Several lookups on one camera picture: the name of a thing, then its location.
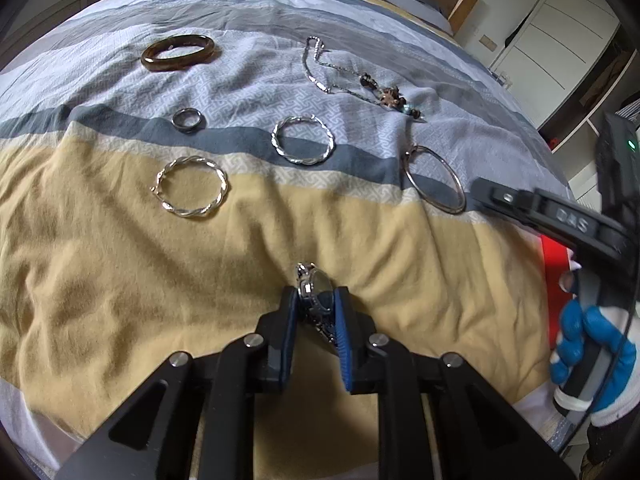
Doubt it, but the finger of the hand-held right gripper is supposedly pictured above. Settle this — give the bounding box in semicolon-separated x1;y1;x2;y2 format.
470;177;626;251

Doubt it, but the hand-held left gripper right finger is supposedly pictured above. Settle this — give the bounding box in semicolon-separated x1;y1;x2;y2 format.
332;286;581;480

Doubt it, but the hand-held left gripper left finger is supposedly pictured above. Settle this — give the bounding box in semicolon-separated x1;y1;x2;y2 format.
52;285;301;480

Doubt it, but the silver chain bracelet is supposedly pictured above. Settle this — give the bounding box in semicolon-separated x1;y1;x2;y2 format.
297;262;346;357

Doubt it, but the red jewelry box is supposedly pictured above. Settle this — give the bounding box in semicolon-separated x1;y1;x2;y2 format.
539;240;576;353

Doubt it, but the plain silver hoop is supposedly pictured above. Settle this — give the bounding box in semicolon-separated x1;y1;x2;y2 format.
403;145;467;215

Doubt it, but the twisted silver hoop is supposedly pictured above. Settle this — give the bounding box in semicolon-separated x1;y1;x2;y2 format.
271;115;334;165
151;156;229;219

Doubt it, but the beaded charm pendant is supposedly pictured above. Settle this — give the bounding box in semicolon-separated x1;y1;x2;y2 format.
360;74;429;124

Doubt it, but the dark metal ring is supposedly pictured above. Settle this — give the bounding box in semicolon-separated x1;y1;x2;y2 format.
172;108;207;132

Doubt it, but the person's right hand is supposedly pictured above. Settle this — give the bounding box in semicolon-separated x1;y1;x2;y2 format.
549;259;640;429

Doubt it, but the striped bed blanket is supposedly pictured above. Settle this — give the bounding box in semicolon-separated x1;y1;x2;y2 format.
0;0;576;463

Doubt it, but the white wardrobe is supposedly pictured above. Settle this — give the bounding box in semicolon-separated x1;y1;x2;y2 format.
490;0;640;133

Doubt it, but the grey pillow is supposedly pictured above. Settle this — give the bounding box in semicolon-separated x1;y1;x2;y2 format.
410;0;455;32

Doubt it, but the dark brown bangle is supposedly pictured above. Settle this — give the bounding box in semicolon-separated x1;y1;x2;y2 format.
140;34;217;73

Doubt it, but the silver chain necklace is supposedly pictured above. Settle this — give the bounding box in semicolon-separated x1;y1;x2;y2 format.
301;36;372;96

